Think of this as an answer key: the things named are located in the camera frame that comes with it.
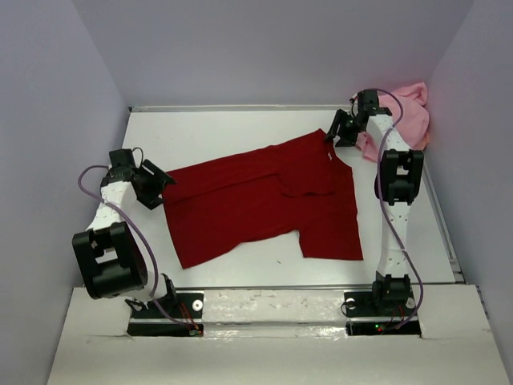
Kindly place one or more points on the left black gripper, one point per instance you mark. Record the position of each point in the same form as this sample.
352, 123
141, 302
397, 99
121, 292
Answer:
151, 200

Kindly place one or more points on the metal rail at front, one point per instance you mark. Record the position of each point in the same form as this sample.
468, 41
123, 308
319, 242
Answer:
357, 287

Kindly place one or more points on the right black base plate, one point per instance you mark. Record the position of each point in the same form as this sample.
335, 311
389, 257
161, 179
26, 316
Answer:
364, 318

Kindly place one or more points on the pink t shirt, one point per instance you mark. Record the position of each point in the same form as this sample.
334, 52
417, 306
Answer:
414, 124

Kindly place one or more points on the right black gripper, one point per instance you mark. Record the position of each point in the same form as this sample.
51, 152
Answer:
337, 119

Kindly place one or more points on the red t shirt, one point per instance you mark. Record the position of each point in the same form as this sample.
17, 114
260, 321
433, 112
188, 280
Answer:
298, 186

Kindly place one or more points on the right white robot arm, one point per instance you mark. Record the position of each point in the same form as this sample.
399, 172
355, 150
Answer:
396, 186

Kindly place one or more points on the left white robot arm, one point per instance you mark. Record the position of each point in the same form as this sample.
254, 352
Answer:
114, 257

